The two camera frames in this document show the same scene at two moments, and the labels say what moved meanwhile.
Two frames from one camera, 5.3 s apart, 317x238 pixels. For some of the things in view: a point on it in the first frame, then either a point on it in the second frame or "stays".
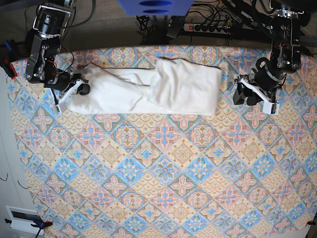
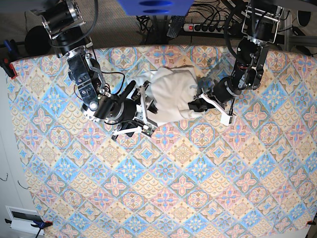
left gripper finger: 269,107 to 226,119
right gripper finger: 83,89 to 147,103
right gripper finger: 60,105 to 129,132
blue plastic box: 159,8 stays
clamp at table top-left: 8,52 stays
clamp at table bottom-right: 310,222 stays
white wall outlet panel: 22,218 stays
